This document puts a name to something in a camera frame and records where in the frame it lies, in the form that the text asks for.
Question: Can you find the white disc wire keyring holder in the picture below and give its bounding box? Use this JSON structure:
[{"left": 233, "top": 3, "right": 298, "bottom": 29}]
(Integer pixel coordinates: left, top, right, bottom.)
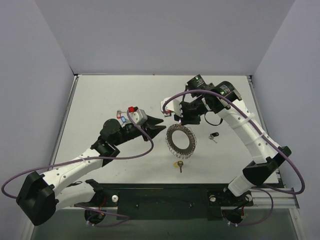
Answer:
[{"left": 165, "top": 124, "right": 197, "bottom": 159}]

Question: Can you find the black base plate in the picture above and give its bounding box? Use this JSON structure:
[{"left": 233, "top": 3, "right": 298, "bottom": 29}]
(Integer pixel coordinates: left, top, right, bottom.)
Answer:
[{"left": 80, "top": 183, "right": 253, "bottom": 221}]

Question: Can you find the yellow tag key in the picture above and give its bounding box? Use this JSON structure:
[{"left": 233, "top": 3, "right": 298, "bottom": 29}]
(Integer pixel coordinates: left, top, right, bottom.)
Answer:
[{"left": 173, "top": 160, "right": 184, "bottom": 173}]

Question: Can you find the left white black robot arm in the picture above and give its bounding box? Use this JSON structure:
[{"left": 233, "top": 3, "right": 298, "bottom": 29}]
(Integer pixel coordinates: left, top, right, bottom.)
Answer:
[{"left": 16, "top": 110, "right": 166, "bottom": 226}]

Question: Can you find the red tag key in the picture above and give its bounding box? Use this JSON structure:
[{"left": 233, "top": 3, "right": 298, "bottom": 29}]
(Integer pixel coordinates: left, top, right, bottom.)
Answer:
[{"left": 116, "top": 109, "right": 126, "bottom": 119}]

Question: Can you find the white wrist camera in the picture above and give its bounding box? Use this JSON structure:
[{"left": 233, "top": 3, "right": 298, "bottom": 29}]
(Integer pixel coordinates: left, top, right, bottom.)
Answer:
[
  {"left": 160, "top": 97, "right": 183, "bottom": 117},
  {"left": 127, "top": 106, "right": 148, "bottom": 126}
]

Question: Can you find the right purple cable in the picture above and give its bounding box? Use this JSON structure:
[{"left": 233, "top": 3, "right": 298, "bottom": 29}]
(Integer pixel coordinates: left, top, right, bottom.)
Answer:
[{"left": 161, "top": 89, "right": 306, "bottom": 227}]

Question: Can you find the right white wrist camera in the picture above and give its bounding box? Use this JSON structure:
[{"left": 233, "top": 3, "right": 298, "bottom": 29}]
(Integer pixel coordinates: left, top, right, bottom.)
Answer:
[{"left": 160, "top": 97, "right": 183, "bottom": 117}]

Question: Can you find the purple cable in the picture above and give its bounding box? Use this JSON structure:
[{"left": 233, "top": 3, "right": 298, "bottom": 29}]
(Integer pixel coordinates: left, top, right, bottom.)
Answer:
[
  {"left": 161, "top": 89, "right": 306, "bottom": 227},
  {"left": 1, "top": 108, "right": 155, "bottom": 228}
]

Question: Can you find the black tag key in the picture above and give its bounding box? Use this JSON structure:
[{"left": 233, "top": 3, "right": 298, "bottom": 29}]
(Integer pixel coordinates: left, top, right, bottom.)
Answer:
[{"left": 208, "top": 132, "right": 220, "bottom": 144}]

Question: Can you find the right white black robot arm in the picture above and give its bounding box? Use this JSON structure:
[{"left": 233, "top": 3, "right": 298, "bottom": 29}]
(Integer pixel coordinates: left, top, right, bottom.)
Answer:
[{"left": 174, "top": 75, "right": 292, "bottom": 205}]

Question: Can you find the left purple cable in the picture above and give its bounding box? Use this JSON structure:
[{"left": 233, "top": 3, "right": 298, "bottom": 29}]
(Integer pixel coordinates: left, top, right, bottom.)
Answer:
[{"left": 1, "top": 108, "right": 155, "bottom": 228}]

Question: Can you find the blue key tag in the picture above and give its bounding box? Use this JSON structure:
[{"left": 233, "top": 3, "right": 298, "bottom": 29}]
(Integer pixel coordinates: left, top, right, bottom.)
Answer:
[{"left": 120, "top": 116, "right": 129, "bottom": 125}]

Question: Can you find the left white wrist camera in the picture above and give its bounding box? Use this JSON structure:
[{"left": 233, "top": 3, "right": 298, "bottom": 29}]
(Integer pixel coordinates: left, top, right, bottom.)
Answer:
[{"left": 127, "top": 106, "right": 148, "bottom": 126}]

